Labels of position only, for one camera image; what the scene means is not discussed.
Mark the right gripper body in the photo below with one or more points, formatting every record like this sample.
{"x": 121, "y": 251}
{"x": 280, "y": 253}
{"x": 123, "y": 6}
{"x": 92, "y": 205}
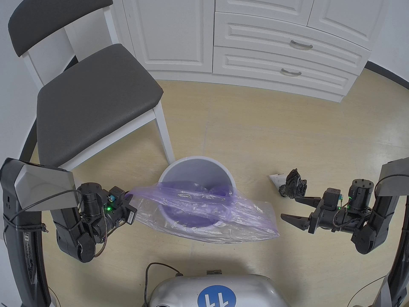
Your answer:
{"x": 329, "y": 219}

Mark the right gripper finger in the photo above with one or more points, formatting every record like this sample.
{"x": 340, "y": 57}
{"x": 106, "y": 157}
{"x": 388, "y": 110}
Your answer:
{"x": 311, "y": 200}
{"x": 300, "y": 222}

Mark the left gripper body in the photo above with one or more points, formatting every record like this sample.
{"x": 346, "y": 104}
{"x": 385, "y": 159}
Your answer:
{"x": 119, "y": 216}

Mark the purple plastic bag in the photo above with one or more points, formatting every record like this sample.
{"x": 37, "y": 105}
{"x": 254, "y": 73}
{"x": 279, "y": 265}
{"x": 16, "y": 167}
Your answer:
{"x": 249, "y": 216}

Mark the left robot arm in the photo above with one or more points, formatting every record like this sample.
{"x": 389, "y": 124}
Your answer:
{"x": 41, "y": 184}

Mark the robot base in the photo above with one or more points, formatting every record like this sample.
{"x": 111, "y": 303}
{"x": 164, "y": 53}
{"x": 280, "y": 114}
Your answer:
{"x": 179, "y": 289}

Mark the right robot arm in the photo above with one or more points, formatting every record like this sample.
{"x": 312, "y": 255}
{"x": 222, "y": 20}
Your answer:
{"x": 383, "y": 216}

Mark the crumpled black plastic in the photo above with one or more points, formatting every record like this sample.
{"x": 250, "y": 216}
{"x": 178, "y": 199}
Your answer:
{"x": 292, "y": 185}

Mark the white trash bin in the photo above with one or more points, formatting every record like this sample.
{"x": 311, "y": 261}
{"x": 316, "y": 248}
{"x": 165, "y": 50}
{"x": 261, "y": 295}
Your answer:
{"x": 198, "y": 168}

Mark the crumpled white paper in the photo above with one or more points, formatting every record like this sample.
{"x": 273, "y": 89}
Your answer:
{"x": 276, "y": 180}

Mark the white chair with grey cushions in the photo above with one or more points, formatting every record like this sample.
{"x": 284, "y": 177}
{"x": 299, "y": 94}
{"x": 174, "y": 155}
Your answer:
{"x": 96, "y": 88}

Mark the white wardrobe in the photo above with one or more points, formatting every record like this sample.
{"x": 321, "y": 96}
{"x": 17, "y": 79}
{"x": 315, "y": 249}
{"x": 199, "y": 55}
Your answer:
{"x": 179, "y": 21}

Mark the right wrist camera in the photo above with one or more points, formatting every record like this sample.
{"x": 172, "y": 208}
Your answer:
{"x": 331, "y": 198}

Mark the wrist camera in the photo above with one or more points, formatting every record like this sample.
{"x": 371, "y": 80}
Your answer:
{"x": 331, "y": 198}
{"x": 116, "y": 194}

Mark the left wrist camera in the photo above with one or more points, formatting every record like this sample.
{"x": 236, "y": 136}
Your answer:
{"x": 116, "y": 194}

